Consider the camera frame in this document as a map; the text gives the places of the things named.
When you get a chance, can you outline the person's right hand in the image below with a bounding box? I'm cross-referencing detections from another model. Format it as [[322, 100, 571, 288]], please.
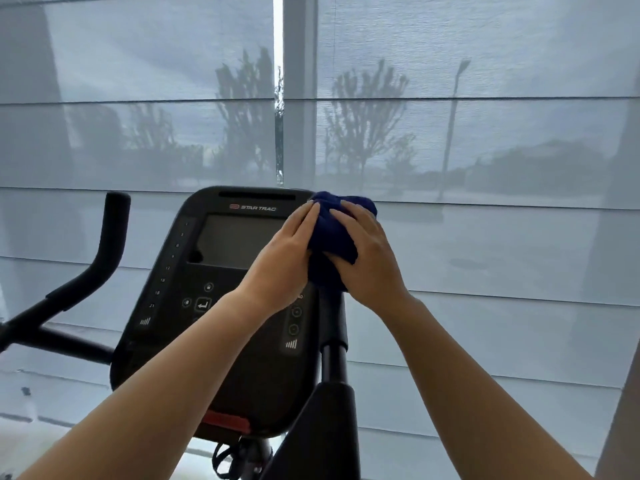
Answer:
[[324, 200, 415, 316]]

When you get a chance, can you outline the person's left hand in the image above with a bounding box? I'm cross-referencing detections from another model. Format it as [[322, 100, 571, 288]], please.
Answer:
[[235, 201, 321, 320]]

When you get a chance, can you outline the dark blue cleaning cloth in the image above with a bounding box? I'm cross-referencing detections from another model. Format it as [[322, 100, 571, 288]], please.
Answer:
[[306, 191, 379, 294]]

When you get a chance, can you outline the person's left forearm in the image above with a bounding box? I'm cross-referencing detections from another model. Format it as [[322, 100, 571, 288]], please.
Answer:
[[19, 290, 274, 480]]

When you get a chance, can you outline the person's right forearm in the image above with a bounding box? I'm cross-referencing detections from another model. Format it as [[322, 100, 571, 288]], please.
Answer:
[[379, 295, 595, 480]]

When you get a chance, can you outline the black exercise bike console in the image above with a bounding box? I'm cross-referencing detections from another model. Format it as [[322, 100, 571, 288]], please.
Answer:
[[109, 186, 321, 445]]

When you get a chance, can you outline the grey sheer window blind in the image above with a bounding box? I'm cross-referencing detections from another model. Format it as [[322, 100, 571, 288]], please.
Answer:
[[282, 0, 640, 480], [0, 0, 276, 480]]

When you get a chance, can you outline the black cable loop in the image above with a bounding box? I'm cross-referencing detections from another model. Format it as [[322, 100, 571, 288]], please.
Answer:
[[211, 439, 281, 480]]

